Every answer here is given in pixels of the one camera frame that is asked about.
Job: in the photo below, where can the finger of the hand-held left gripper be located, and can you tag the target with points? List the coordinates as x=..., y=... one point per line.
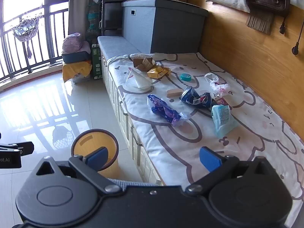
x=16, y=148

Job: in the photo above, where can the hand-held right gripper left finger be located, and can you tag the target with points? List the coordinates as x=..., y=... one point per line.
x=96, y=159

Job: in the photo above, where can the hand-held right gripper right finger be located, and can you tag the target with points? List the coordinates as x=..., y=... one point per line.
x=210, y=160

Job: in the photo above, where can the yellow bin with black rim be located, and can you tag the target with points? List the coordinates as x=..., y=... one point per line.
x=87, y=144

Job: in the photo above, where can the wooden block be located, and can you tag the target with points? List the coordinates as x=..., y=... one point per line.
x=175, y=93

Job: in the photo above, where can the teal bottle cap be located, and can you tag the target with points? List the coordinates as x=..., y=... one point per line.
x=185, y=77

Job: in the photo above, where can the torn brown cardboard piece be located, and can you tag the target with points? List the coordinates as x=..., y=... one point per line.
x=142, y=64

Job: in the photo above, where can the light blue wipes packet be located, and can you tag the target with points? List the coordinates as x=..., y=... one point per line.
x=222, y=118

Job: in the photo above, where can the white bench cabinet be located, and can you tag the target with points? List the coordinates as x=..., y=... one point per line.
x=123, y=121

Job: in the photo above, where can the white printed blanket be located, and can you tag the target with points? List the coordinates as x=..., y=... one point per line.
x=166, y=142

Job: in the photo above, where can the crushed blue can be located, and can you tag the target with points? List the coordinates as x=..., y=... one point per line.
x=192, y=97

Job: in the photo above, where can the purple snack wrapper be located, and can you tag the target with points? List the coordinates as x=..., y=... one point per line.
x=163, y=110

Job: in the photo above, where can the white crumpled plastic bag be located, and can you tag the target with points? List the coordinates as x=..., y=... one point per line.
x=219, y=86

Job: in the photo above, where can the clear plastic bag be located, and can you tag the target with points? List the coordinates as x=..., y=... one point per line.
x=140, y=80

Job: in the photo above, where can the yellow cloth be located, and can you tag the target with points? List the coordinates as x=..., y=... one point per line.
x=76, y=70

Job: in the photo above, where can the green carton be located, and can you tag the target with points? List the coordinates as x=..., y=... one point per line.
x=97, y=61

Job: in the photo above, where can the yellow cigarette box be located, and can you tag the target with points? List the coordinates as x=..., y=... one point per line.
x=155, y=72

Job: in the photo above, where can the black tray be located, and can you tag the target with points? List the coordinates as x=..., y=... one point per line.
x=76, y=57

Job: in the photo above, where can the grey bench cushion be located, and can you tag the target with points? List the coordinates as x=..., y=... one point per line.
x=114, y=45

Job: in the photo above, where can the pink cloth bundle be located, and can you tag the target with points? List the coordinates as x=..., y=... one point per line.
x=74, y=42

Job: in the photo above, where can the hanging net basket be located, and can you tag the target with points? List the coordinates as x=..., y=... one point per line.
x=25, y=29

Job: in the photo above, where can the grey fabric storage box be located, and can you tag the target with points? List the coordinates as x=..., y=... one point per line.
x=166, y=28

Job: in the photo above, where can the black balcony railing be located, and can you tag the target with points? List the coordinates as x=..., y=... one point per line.
x=35, y=8

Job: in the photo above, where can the black drawer rack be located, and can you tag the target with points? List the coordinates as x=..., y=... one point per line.
x=114, y=14

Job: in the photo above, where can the beige curtain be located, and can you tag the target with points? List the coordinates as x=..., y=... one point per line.
x=78, y=7

